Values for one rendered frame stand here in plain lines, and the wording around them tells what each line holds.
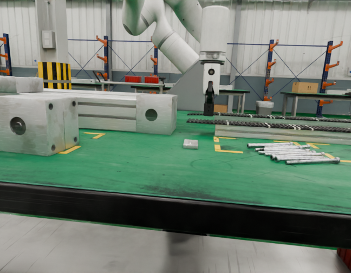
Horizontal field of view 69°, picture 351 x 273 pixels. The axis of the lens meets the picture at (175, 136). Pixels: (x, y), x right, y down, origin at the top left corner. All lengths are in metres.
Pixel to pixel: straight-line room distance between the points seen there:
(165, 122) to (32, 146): 0.30
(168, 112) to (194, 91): 0.57
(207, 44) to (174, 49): 0.49
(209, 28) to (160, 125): 0.35
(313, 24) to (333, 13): 0.57
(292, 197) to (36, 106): 0.40
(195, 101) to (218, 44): 0.43
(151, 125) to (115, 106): 0.11
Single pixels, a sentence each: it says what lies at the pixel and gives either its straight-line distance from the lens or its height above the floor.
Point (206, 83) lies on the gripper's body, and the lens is 0.80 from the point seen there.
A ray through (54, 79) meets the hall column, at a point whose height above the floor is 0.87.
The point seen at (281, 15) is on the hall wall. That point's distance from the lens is 8.89.
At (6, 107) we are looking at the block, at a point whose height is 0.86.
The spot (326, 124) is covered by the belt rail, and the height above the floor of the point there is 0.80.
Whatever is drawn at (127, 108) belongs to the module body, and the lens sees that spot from 0.65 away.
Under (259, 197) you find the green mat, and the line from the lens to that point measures 0.33.
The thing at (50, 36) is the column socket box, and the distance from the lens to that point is 4.17.
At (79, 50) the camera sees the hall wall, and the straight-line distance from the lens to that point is 9.45.
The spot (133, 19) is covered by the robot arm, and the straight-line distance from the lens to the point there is 1.31.
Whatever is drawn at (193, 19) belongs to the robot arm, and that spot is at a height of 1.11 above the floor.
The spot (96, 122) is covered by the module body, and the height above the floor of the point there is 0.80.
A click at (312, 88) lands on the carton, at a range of 6.14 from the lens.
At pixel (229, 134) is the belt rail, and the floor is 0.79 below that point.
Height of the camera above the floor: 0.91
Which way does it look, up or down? 12 degrees down
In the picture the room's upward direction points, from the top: 2 degrees clockwise
